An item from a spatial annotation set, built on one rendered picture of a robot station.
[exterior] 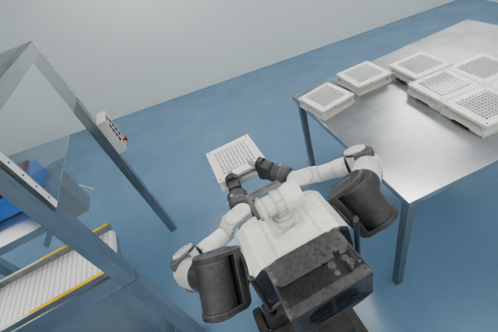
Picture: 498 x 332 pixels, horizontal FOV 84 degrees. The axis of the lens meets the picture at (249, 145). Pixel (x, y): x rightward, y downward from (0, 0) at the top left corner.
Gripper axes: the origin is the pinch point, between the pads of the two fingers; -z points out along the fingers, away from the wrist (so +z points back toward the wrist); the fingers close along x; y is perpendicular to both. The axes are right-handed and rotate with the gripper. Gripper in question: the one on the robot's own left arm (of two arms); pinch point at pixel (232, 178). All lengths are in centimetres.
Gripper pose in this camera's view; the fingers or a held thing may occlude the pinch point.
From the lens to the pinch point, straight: 127.8
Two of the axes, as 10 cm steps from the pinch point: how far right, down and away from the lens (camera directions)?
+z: 2.4, 5.9, -7.7
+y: 9.3, -3.6, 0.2
